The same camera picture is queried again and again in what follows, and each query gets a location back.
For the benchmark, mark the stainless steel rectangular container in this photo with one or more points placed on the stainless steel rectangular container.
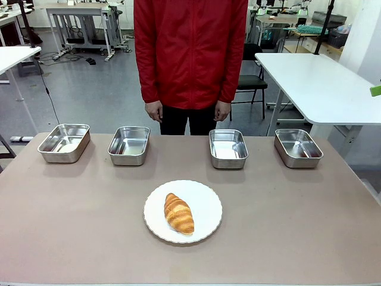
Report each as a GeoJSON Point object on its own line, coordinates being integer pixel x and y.
{"type": "Point", "coordinates": [297, 149]}
{"type": "Point", "coordinates": [64, 144]}
{"type": "Point", "coordinates": [227, 149]}
{"type": "Point", "coordinates": [131, 146]}

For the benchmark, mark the golden croissant bread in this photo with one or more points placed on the golden croissant bread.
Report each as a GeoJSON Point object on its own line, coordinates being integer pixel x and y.
{"type": "Point", "coordinates": [178, 214]}

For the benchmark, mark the person's left hand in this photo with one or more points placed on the person's left hand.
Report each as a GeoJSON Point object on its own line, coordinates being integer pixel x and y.
{"type": "Point", "coordinates": [222, 111]}

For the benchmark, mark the person's right hand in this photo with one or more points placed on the person's right hand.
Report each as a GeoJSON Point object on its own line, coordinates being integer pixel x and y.
{"type": "Point", "coordinates": [154, 111]}

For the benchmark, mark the large white side table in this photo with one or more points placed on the large white side table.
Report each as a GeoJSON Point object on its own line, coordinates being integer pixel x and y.
{"type": "Point", "coordinates": [315, 86]}

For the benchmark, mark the black storage bin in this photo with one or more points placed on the black storage bin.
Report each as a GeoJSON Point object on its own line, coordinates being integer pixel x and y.
{"type": "Point", "coordinates": [337, 37]}

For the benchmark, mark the black stand pole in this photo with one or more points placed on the black stand pole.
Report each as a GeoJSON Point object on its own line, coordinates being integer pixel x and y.
{"type": "Point", "coordinates": [27, 24]}
{"type": "Point", "coordinates": [323, 26]}

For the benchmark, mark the green rack tray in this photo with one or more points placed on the green rack tray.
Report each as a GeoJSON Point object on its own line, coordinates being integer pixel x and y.
{"type": "Point", "coordinates": [309, 29]}

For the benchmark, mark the beige background desk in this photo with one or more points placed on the beige background desk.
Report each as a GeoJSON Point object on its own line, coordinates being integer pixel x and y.
{"type": "Point", "coordinates": [276, 22]}

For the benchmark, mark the black folding chair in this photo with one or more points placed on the black folding chair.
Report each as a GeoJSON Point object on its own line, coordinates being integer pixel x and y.
{"type": "Point", "coordinates": [251, 80]}

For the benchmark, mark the black trousers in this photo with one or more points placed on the black trousers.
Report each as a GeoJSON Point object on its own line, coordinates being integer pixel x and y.
{"type": "Point", "coordinates": [190, 122]}

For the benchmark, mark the red jacket torso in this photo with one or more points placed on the red jacket torso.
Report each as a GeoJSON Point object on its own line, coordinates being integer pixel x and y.
{"type": "Point", "coordinates": [190, 53]}

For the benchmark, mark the white scalloped plate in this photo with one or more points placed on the white scalloped plate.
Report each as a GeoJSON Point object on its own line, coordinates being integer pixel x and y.
{"type": "Point", "coordinates": [205, 208]}

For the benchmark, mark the black floor object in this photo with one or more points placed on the black floor object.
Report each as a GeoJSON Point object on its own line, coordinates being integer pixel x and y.
{"type": "Point", "coordinates": [90, 61]}

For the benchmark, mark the grey background workbench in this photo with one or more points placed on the grey background workbench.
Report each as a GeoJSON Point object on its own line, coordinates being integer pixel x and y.
{"type": "Point", "coordinates": [80, 18]}

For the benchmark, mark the white power strip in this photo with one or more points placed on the white power strip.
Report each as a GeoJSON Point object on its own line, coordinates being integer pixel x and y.
{"type": "Point", "coordinates": [60, 54]}

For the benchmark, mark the white table foot bar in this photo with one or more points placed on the white table foot bar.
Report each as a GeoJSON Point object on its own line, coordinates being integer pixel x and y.
{"type": "Point", "coordinates": [21, 139]}

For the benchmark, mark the small white side table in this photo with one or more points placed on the small white side table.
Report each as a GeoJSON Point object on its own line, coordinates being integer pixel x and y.
{"type": "Point", "coordinates": [15, 58]}

